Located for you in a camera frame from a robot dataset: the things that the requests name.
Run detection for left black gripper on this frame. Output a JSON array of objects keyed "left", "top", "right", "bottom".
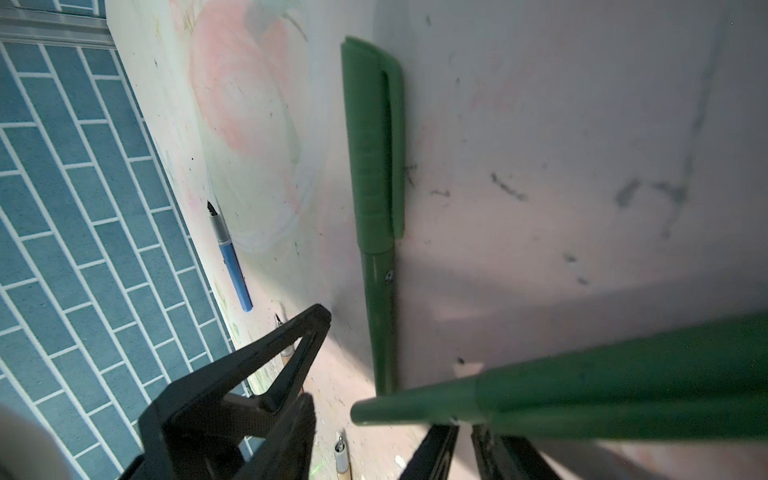
[{"left": 120, "top": 304, "right": 332, "bottom": 480}]

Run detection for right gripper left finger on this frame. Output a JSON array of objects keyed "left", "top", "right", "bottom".
[{"left": 400, "top": 425, "right": 459, "bottom": 480}]

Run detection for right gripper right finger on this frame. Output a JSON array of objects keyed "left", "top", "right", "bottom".
[{"left": 471, "top": 424, "right": 561, "bottom": 480}]

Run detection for blue pen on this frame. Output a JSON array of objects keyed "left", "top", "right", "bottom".
[{"left": 206, "top": 201, "right": 253, "bottom": 312}]

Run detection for green pen cap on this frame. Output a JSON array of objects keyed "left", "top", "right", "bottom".
[
  {"left": 476, "top": 314, "right": 767, "bottom": 440},
  {"left": 341, "top": 36, "right": 405, "bottom": 255}
]

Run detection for green pen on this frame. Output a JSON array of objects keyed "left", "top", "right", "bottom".
[
  {"left": 361, "top": 248, "right": 398, "bottom": 396},
  {"left": 350, "top": 377, "right": 486, "bottom": 426}
]

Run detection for tan pen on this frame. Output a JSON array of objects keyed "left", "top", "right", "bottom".
[{"left": 333, "top": 431, "right": 352, "bottom": 480}]

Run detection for floral table mat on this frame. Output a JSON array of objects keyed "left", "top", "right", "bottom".
[{"left": 106, "top": 1, "right": 767, "bottom": 479}]

